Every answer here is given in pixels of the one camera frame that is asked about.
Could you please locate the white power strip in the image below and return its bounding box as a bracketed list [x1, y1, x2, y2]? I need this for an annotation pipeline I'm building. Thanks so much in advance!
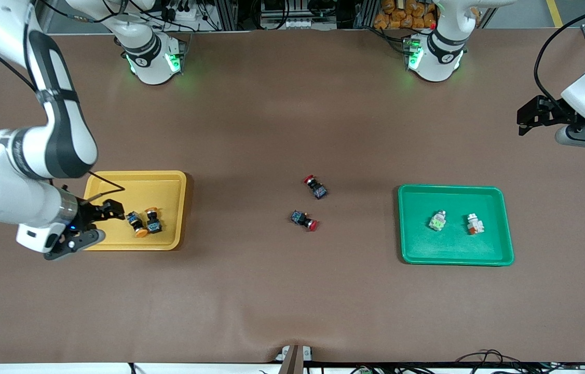
[160, 0, 207, 24]

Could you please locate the brown table mat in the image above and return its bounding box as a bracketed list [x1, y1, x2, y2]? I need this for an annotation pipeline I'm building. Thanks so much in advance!
[0, 29, 585, 364]

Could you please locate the brown camera pole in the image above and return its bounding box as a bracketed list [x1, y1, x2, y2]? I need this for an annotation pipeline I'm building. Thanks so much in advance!
[279, 345, 306, 374]

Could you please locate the red-tipped white switch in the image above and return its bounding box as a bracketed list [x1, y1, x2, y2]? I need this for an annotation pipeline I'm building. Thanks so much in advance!
[462, 212, 485, 236]

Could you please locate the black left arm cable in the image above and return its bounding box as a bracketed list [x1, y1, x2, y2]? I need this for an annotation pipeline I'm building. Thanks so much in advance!
[533, 4, 585, 115]

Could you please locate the aluminium frame post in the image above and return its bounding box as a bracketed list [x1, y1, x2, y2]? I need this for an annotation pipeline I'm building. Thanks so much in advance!
[355, 0, 381, 29]
[213, 0, 239, 31]

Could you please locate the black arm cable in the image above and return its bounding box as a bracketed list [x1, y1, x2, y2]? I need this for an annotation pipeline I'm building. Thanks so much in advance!
[0, 0, 127, 203]
[533, 4, 585, 115]

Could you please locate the yellow plastic tray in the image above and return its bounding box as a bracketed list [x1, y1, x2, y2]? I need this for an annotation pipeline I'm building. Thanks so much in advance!
[75, 170, 187, 251]

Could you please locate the green plastic tray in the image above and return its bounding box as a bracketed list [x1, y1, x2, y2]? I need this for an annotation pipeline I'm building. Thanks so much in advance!
[398, 185, 515, 266]

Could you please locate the grey table clamp bracket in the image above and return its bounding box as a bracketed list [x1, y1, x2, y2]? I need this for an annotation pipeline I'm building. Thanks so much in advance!
[275, 345, 312, 362]

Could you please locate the black cable bundle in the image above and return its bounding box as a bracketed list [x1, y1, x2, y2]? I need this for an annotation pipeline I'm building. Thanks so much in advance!
[453, 349, 585, 374]

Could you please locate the red push button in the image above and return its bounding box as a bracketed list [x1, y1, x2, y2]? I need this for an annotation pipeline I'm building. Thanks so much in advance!
[303, 175, 328, 200]
[291, 210, 318, 232]

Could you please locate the yellow push button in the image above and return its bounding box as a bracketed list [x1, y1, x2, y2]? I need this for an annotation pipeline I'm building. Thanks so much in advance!
[144, 207, 164, 235]
[126, 210, 149, 239]

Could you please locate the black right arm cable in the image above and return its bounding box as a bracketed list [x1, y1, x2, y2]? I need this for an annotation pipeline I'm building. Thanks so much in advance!
[0, 0, 127, 203]

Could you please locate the green push button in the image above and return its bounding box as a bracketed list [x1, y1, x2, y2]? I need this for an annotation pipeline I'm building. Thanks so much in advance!
[428, 210, 448, 232]

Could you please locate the orange packaged goods pile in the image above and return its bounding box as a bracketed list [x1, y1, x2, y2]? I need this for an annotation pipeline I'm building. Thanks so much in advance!
[374, 0, 437, 30]

